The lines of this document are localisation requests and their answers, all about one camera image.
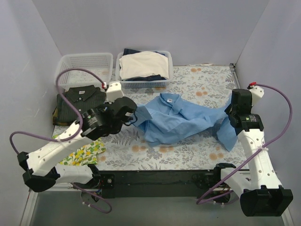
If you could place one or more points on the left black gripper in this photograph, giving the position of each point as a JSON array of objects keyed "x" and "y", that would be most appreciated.
[{"x": 128, "y": 109}]

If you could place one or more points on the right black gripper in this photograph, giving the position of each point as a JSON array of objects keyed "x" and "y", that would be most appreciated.
[{"x": 230, "y": 111}]

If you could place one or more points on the light blue long sleeve shirt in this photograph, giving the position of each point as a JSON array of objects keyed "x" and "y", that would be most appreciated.
[{"x": 168, "y": 119}]

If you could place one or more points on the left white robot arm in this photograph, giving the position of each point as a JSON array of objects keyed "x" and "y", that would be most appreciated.
[{"x": 42, "y": 168}]

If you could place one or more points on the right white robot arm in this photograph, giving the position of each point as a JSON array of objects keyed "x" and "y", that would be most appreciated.
[{"x": 262, "y": 194}]

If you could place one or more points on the floral table mat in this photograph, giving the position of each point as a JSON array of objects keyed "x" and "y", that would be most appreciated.
[{"x": 209, "y": 86}]

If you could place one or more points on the right white plastic basket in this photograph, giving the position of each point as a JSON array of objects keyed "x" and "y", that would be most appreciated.
[{"x": 145, "y": 84}]

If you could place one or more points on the white plastic basket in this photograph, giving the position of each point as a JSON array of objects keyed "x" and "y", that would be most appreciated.
[
  {"x": 145, "y": 84},
  {"x": 84, "y": 69}
]

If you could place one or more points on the dark striped folded shirt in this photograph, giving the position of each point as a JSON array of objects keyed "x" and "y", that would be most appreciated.
[{"x": 82, "y": 98}]

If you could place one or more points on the cream folded garment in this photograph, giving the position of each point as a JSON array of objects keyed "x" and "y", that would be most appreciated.
[{"x": 143, "y": 64}]

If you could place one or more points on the lemon print folded shirt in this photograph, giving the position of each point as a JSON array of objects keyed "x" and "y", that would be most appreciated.
[{"x": 85, "y": 155}]

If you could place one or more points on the left white plastic basket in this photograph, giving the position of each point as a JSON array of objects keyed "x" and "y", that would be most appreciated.
[{"x": 84, "y": 69}]

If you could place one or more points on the navy folded garment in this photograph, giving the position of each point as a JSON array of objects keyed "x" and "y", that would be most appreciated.
[{"x": 145, "y": 77}]

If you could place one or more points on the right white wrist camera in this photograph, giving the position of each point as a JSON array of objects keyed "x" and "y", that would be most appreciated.
[{"x": 256, "y": 91}]

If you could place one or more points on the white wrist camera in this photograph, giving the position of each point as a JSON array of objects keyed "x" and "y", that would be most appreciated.
[
  {"x": 256, "y": 91},
  {"x": 113, "y": 91}
]

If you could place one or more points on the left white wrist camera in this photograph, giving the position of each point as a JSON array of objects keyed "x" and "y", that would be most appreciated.
[{"x": 113, "y": 91}]

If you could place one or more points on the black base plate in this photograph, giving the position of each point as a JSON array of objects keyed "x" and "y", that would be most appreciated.
[{"x": 153, "y": 183}]

